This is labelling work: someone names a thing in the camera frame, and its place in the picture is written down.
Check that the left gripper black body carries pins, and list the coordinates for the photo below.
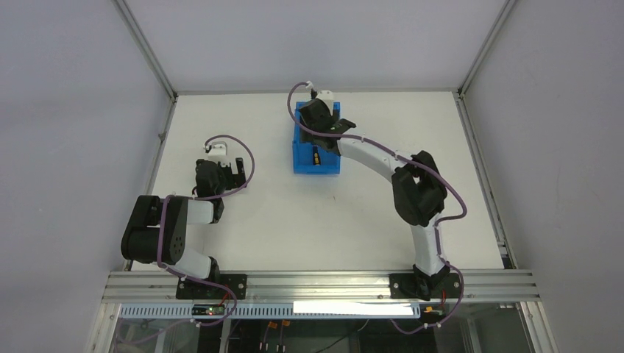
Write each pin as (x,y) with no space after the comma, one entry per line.
(230,176)

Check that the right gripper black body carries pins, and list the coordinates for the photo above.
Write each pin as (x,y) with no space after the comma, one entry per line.
(335,127)

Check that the yellow black screwdriver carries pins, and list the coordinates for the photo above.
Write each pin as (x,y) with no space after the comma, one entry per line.
(316,156)

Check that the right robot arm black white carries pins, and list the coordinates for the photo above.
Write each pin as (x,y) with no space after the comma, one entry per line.
(418,195)

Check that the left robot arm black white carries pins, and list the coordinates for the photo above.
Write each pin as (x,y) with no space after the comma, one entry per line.
(157,229)

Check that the blue plastic bin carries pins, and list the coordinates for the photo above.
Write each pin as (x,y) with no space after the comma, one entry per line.
(303,152)

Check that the small circuit board with LEDs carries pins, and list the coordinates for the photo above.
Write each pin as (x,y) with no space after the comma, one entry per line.
(208,310)

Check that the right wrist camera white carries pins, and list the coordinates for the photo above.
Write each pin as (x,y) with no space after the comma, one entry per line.
(326,96)

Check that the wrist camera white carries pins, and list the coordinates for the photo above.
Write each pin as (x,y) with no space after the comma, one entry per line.
(216,152)
(326,96)

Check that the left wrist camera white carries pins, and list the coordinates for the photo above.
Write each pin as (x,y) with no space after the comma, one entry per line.
(216,152)

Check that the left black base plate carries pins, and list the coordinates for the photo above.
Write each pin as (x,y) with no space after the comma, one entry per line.
(192,290)

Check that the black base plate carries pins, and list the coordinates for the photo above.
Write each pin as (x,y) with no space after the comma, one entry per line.
(192,290)
(420,286)

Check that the slotted white cable duct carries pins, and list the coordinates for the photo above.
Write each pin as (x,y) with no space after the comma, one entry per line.
(295,310)

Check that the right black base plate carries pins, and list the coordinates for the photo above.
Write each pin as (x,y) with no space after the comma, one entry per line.
(420,286)

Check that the aluminium frame rail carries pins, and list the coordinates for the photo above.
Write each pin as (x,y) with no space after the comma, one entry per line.
(283,287)

